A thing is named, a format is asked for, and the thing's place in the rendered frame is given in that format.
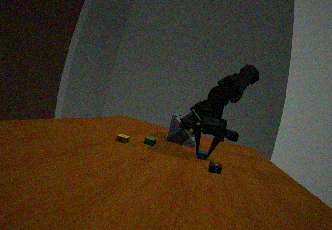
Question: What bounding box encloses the blue block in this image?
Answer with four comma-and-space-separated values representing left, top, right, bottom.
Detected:
196, 150, 208, 160

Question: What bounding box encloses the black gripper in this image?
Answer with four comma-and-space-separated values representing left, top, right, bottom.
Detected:
179, 106, 239, 157

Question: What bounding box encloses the green block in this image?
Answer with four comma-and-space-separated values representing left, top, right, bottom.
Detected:
144, 137, 156, 146

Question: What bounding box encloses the yellow block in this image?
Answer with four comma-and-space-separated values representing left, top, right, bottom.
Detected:
116, 134, 130, 144

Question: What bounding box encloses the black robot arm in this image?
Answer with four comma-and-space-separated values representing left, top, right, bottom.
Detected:
180, 64, 260, 136

